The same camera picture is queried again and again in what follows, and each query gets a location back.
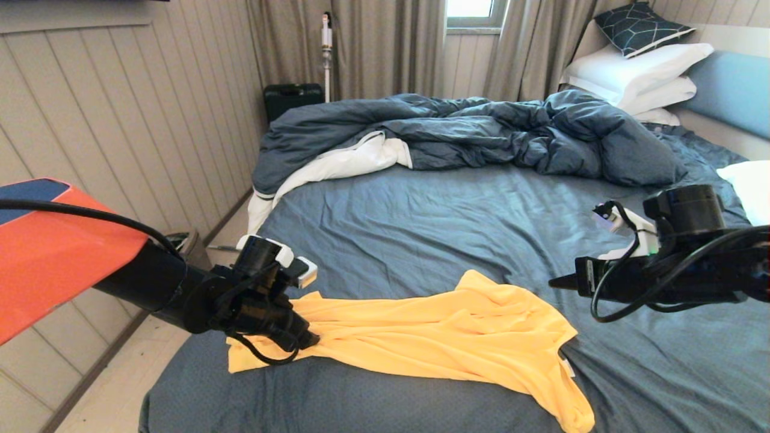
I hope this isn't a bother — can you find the white stick vacuum cleaner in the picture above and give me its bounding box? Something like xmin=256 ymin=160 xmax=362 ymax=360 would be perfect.
xmin=322 ymin=13 xmax=333 ymax=103

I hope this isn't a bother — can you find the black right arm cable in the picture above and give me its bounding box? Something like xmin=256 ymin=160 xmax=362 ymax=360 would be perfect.
xmin=590 ymin=201 xmax=770 ymax=324

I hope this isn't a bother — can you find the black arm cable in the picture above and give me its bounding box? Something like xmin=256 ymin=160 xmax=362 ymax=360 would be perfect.
xmin=590 ymin=201 xmax=770 ymax=324
xmin=0 ymin=198 xmax=301 ymax=366

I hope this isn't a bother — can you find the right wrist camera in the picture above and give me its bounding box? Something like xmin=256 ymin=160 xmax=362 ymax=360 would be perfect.
xmin=593 ymin=201 xmax=639 ymax=235

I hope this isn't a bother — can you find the blue bed sheet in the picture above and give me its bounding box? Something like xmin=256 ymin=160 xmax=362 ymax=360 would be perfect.
xmin=140 ymin=123 xmax=770 ymax=433

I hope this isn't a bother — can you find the brown trash bin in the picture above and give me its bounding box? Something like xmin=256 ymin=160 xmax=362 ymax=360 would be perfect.
xmin=165 ymin=229 xmax=212 ymax=271

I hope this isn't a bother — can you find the blue headboard pad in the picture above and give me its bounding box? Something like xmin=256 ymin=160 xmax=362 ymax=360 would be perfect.
xmin=683 ymin=52 xmax=770 ymax=143

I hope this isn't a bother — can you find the dark patterned cushion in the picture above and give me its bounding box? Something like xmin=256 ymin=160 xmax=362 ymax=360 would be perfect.
xmin=594 ymin=3 xmax=695 ymax=60

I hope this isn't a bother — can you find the beige curtain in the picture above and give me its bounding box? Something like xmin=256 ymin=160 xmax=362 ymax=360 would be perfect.
xmin=482 ymin=0 xmax=632 ymax=103
xmin=245 ymin=0 xmax=447 ymax=100

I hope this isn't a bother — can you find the large white pillow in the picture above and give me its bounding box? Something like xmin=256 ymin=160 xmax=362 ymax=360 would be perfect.
xmin=562 ymin=43 xmax=714 ymax=109

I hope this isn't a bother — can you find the window with grey frame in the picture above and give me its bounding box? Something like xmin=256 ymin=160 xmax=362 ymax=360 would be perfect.
xmin=445 ymin=0 xmax=509 ymax=35

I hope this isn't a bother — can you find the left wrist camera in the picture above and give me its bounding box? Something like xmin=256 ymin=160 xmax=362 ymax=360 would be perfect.
xmin=292 ymin=257 xmax=318 ymax=289

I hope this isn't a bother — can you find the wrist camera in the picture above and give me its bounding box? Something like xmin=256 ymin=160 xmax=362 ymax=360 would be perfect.
xmin=593 ymin=201 xmax=639 ymax=235
xmin=292 ymin=257 xmax=318 ymax=289

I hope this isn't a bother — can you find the dark green suitcase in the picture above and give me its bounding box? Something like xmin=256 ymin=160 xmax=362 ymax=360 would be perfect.
xmin=263 ymin=84 xmax=325 ymax=125

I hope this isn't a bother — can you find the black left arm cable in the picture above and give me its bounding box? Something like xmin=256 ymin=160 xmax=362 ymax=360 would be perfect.
xmin=0 ymin=198 xmax=301 ymax=366

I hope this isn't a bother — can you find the yellow t-shirt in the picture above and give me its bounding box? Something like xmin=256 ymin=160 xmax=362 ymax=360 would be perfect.
xmin=227 ymin=269 xmax=596 ymax=433

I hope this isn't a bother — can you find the crumpled dark blue duvet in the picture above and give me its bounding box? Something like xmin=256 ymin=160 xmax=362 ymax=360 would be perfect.
xmin=252 ymin=90 xmax=687 ymax=197

